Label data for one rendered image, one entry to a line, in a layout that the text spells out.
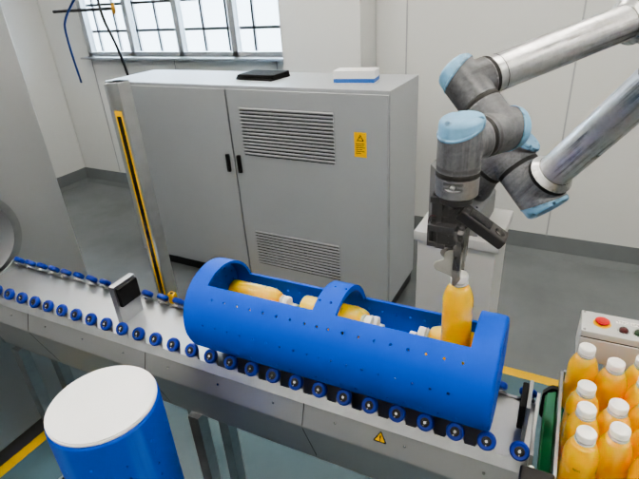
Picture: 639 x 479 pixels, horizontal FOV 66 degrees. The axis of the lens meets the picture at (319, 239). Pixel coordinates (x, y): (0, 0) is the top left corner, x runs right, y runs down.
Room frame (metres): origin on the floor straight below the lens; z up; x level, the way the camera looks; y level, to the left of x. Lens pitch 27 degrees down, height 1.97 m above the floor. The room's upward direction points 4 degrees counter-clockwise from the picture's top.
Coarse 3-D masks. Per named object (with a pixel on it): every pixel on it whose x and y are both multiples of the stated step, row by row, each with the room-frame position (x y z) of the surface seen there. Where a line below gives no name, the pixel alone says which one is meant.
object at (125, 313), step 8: (120, 280) 1.50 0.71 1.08; (128, 280) 1.51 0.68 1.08; (136, 280) 1.53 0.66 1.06; (112, 288) 1.45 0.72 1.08; (120, 288) 1.46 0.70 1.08; (128, 288) 1.49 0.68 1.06; (136, 288) 1.52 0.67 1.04; (112, 296) 1.46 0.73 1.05; (120, 296) 1.45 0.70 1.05; (128, 296) 1.48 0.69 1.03; (136, 296) 1.51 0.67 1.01; (120, 304) 1.46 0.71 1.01; (128, 304) 1.49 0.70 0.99; (136, 304) 1.52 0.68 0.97; (120, 312) 1.45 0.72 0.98; (128, 312) 1.48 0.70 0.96; (136, 312) 1.51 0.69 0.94; (120, 320) 1.46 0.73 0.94
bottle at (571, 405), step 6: (576, 390) 0.85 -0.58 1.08; (570, 396) 0.86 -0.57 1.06; (576, 396) 0.84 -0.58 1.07; (582, 396) 0.83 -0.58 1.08; (588, 396) 0.83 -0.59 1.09; (594, 396) 0.83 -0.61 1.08; (570, 402) 0.84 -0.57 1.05; (576, 402) 0.83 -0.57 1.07; (594, 402) 0.82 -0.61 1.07; (564, 408) 0.86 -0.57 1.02; (570, 408) 0.84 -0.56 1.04; (564, 414) 0.85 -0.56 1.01; (564, 420) 0.84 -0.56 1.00
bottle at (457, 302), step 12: (456, 288) 0.95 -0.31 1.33; (468, 288) 0.95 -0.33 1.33; (444, 300) 0.96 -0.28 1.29; (456, 300) 0.93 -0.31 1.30; (468, 300) 0.93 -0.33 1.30; (444, 312) 0.95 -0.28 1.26; (456, 312) 0.93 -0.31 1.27; (468, 312) 0.93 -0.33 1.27; (444, 324) 0.95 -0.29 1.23; (456, 324) 0.93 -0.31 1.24; (468, 324) 0.93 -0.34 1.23; (444, 336) 0.95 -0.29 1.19; (456, 336) 0.93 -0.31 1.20; (468, 336) 0.94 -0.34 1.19
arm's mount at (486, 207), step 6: (432, 168) 1.71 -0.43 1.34; (432, 174) 1.71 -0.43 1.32; (432, 180) 1.71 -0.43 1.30; (432, 186) 1.71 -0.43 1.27; (432, 192) 1.71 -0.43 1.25; (492, 192) 1.80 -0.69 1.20; (492, 198) 1.78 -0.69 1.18; (474, 204) 1.65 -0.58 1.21; (480, 204) 1.67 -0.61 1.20; (486, 204) 1.70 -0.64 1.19; (492, 204) 1.79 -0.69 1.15; (480, 210) 1.64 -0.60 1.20; (486, 210) 1.71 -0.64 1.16; (492, 210) 1.80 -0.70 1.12; (486, 216) 1.72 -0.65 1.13; (474, 234) 1.62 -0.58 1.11
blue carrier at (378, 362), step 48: (192, 288) 1.23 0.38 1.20; (288, 288) 1.34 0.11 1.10; (336, 288) 1.13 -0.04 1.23; (192, 336) 1.19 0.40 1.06; (240, 336) 1.10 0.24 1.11; (288, 336) 1.04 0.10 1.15; (336, 336) 0.99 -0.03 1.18; (384, 336) 0.95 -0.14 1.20; (480, 336) 0.90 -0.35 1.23; (336, 384) 0.98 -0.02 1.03; (384, 384) 0.90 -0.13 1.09; (432, 384) 0.86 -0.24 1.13; (480, 384) 0.82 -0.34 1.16
